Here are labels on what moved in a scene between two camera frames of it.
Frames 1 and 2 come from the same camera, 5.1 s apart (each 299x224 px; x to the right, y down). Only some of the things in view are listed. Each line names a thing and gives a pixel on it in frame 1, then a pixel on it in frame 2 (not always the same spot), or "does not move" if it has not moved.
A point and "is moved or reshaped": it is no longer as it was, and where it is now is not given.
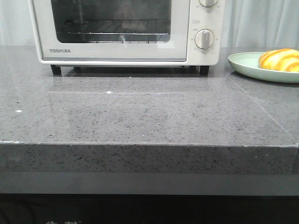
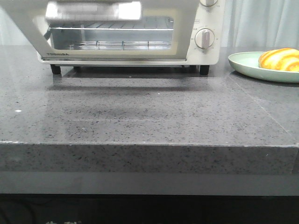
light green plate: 247,63 does not move
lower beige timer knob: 204,38 does not move
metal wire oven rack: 123,31 → 136,25
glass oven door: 112,30 is moved or reshaped
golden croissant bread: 285,59 does not move
